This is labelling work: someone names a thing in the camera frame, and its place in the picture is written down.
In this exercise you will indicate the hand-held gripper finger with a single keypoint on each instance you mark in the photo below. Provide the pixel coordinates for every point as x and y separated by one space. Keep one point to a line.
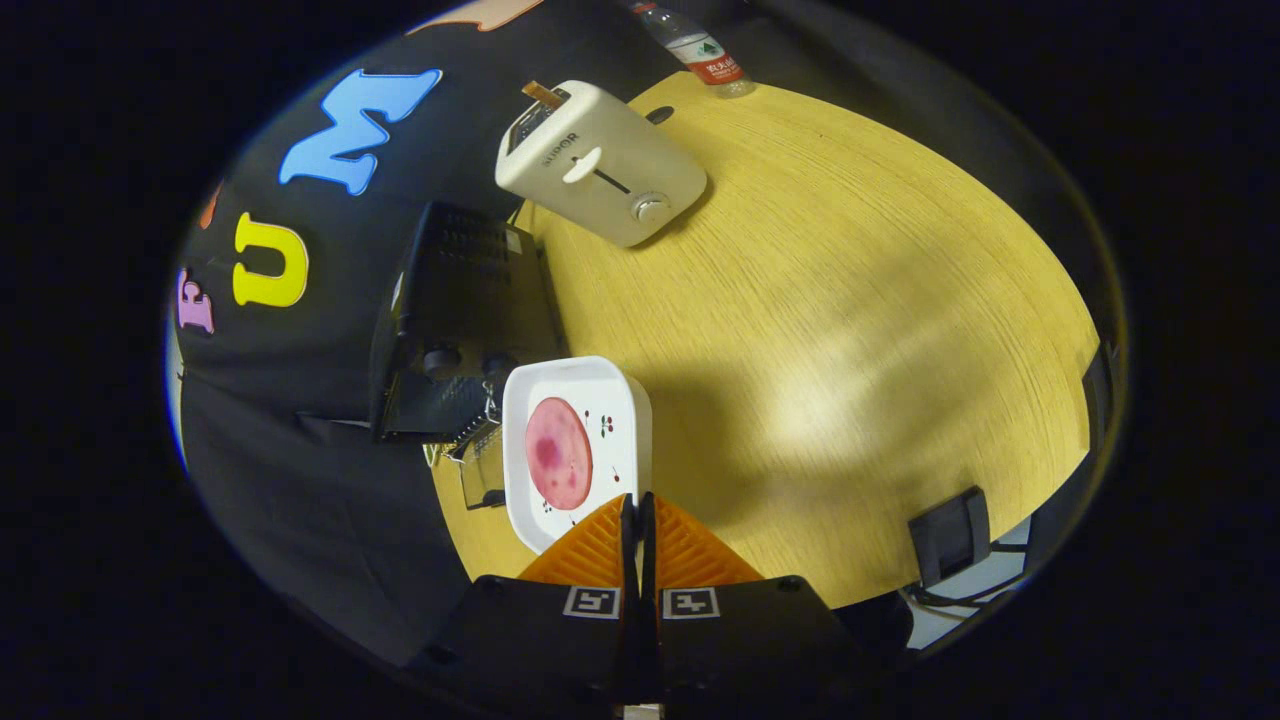
647 550
630 550

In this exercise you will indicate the pink round ham slice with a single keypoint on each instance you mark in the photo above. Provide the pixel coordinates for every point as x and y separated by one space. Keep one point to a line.
560 455

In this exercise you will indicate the white square plate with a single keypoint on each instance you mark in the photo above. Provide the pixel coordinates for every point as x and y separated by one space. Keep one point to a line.
620 400

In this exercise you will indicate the black toaster oven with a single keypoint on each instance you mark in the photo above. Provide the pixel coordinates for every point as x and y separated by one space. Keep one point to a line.
470 290

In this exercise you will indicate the white pop-up toaster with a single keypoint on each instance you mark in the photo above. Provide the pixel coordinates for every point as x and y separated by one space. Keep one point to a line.
620 150

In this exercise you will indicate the black box on table edge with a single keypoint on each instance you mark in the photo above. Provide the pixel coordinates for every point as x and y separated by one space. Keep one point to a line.
950 535

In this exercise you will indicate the brown bread slice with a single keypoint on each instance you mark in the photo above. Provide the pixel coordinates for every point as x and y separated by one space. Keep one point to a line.
545 94

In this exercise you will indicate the clear water bottle red label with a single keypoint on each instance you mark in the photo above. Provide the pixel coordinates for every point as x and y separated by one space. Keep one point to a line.
700 50

